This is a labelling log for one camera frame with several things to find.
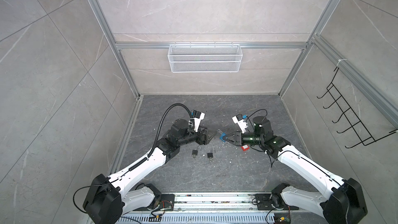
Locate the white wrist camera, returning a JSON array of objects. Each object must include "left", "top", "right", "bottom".
[
  {"left": 191, "top": 110, "right": 205, "bottom": 132},
  {"left": 232, "top": 114, "right": 248, "bottom": 133}
]

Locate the aluminium front rail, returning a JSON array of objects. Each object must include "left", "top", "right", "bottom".
[{"left": 85, "top": 191, "right": 346, "bottom": 215}]

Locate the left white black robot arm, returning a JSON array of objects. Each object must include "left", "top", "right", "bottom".
[{"left": 83, "top": 119, "right": 217, "bottom": 224}]

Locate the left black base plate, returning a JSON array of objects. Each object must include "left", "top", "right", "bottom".
[{"left": 135, "top": 194, "right": 175, "bottom": 211}]

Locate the blue padlock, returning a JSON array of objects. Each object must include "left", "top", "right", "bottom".
[{"left": 218, "top": 129, "right": 226, "bottom": 143}]

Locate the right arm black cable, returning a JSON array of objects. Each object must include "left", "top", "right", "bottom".
[{"left": 245, "top": 108, "right": 268, "bottom": 128}]

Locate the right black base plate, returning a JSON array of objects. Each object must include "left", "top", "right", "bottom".
[{"left": 252, "top": 193, "right": 299, "bottom": 211}]

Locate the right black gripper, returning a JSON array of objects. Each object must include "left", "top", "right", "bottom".
[{"left": 223, "top": 130, "right": 264, "bottom": 147}]

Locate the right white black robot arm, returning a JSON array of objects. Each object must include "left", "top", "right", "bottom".
[{"left": 220, "top": 115, "right": 368, "bottom": 224}]

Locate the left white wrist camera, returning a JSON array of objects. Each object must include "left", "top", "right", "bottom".
[{"left": 191, "top": 110, "right": 205, "bottom": 132}]

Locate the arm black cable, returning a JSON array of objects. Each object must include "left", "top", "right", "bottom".
[
  {"left": 147, "top": 103, "right": 193, "bottom": 158},
  {"left": 245, "top": 108, "right": 268, "bottom": 128}
]

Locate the black wire hook rack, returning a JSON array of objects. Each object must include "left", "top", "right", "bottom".
[{"left": 317, "top": 67, "right": 398, "bottom": 149}]

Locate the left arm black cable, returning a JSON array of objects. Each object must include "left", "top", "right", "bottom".
[{"left": 147, "top": 103, "right": 193, "bottom": 158}]

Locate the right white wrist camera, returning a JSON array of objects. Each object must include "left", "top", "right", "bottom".
[{"left": 232, "top": 114, "right": 248, "bottom": 133}]

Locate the red padlock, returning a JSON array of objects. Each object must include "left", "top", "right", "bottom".
[{"left": 241, "top": 145, "right": 250, "bottom": 151}]

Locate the white wire mesh basket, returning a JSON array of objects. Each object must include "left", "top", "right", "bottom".
[{"left": 167, "top": 44, "right": 243, "bottom": 73}]

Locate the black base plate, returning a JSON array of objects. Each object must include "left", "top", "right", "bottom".
[
  {"left": 252, "top": 193, "right": 299, "bottom": 211},
  {"left": 135, "top": 194, "right": 175, "bottom": 211}
]

